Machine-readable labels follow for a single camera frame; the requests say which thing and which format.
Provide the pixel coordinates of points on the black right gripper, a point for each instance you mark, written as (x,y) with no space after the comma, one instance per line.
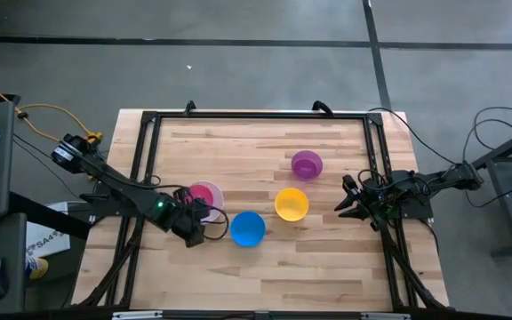
(369,204)

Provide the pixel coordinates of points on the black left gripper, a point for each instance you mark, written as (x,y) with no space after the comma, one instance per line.
(191,231)

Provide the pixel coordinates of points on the blue bowl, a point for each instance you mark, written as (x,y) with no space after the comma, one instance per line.
(247,229)

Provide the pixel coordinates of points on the yellow bowl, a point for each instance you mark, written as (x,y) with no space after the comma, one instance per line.
(291,204)

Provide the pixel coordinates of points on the purple bowl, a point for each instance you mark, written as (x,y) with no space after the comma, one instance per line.
(307,164)

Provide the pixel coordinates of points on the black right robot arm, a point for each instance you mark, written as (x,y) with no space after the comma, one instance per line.
(416,186)

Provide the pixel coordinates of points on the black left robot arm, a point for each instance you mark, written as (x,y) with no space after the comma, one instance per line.
(114,186)

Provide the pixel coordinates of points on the pink bowl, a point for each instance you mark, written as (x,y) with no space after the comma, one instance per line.
(203,194)

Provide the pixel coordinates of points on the black metal side stand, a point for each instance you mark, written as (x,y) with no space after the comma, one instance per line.
(505,195)

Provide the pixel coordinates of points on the black slanted beam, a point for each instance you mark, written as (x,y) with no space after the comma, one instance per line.
(47,215)

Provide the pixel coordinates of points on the white printed box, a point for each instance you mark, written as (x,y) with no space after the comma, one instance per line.
(45,237)

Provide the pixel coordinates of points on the dark desk with mouse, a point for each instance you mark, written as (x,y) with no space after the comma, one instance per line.
(11,249)

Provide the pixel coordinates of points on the black curved frame clamp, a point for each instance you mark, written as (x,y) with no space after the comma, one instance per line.
(322,107)

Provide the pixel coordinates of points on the small black frame clamp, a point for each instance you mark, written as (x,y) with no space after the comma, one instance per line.
(189,107)

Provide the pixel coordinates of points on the silver edge bracket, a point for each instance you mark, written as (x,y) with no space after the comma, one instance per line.
(137,315)
(386,316)

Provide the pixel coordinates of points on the black metal table frame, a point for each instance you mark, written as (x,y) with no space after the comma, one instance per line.
(260,115)

